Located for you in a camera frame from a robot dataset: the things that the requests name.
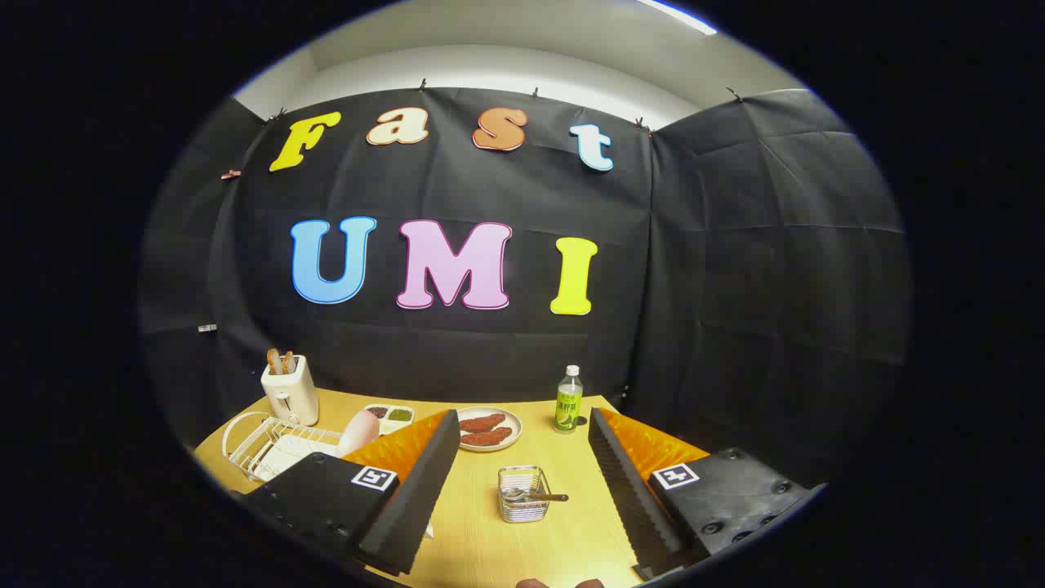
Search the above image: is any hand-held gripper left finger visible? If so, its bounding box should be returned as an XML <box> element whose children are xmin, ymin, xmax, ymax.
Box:
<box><xmin>241</xmin><ymin>408</ymin><xmax>461</xmax><ymax>577</ymax></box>

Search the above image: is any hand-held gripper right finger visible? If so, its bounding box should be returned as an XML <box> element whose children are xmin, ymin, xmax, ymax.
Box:
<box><xmin>588</xmin><ymin>407</ymin><xmax>825</xmax><ymax>582</ymax></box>

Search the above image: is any pink plate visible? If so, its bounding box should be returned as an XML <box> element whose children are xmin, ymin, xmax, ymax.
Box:
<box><xmin>336</xmin><ymin>410</ymin><xmax>381</xmax><ymax>458</ymax></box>

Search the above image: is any metal wire basket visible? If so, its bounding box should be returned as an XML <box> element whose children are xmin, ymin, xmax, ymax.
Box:
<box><xmin>497</xmin><ymin>465</ymin><xmax>552</xmax><ymax>523</ymax></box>

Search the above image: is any white wire dish rack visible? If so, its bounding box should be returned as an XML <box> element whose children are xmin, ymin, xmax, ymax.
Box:
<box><xmin>222</xmin><ymin>412</ymin><xmax>348</xmax><ymax>484</ymax></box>

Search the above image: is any white round plate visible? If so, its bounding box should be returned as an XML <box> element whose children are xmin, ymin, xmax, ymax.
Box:
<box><xmin>453</xmin><ymin>406</ymin><xmax>523</xmax><ymax>452</ymax></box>

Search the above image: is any white divided grain tray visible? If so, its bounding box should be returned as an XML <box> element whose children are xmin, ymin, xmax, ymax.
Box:
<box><xmin>363</xmin><ymin>403</ymin><xmax>416</xmax><ymax>436</ymax></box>

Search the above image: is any green label drink bottle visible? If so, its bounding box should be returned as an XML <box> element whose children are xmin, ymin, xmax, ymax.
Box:
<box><xmin>554</xmin><ymin>365</ymin><xmax>585</xmax><ymax>434</ymax></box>

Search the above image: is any white toaster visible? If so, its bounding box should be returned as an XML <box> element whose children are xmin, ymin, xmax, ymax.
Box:
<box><xmin>260</xmin><ymin>355</ymin><xmax>320</xmax><ymax>426</ymax></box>

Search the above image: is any black backdrop cloth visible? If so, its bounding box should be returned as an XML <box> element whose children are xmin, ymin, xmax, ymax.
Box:
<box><xmin>139</xmin><ymin>86</ymin><xmax>911</xmax><ymax>483</ymax></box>

